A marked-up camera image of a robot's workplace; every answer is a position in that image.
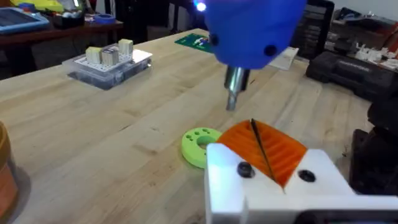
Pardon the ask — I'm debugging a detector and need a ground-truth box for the clear box with white blocks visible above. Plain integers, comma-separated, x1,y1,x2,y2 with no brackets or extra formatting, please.
62,38,154,91

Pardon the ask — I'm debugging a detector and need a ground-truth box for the black stacked crate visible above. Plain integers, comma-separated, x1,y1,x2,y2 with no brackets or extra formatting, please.
290,0,336,60

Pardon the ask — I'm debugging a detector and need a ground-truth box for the black tool case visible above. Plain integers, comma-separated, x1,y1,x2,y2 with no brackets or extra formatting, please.
305,50,398,102

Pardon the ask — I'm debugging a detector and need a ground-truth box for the white paper card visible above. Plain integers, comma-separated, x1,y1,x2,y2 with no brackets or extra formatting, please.
268,46,300,71

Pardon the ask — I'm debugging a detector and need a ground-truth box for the blue tray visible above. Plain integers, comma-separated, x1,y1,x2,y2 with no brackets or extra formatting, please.
0,6,50,35

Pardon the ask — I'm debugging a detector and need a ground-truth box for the dark wooden side table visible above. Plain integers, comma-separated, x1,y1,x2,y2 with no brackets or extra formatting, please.
0,20,124,75

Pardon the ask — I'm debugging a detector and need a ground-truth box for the green board with toy blocks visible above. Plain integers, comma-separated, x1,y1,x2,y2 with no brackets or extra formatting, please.
174,32,215,54

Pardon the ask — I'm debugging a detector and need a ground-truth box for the orange tub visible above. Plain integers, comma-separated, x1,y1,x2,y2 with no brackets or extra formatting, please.
0,120,19,219

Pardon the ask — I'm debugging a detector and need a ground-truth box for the white orange left gripper right finger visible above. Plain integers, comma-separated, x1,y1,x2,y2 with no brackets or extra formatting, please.
251,119,356,196

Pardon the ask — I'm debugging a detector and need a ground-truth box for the blue electric screwdriver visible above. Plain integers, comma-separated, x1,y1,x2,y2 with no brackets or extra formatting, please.
193,0,308,112

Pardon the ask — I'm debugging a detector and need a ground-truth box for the blue tape roll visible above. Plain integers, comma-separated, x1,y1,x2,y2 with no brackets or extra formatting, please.
93,13,117,26

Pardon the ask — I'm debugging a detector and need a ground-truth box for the green disc with holes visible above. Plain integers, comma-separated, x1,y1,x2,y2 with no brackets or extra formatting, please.
181,127,223,169

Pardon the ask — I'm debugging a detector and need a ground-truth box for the white orange left gripper left finger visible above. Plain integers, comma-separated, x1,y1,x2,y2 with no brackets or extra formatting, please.
204,119,285,224

